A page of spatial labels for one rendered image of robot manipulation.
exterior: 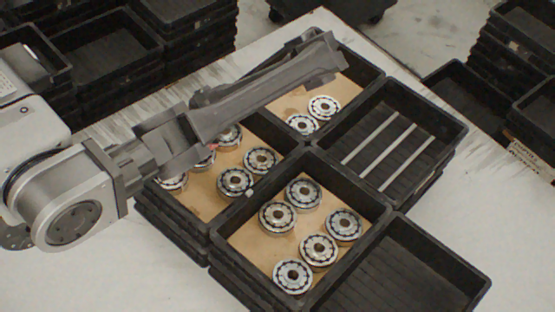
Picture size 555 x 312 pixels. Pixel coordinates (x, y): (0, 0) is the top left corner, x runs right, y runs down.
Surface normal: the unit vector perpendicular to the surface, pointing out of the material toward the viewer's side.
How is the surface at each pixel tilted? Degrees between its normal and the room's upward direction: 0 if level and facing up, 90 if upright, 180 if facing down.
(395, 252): 0
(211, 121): 38
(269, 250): 0
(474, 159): 0
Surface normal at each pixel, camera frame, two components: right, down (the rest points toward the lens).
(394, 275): 0.11, -0.57
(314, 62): 0.44, -0.02
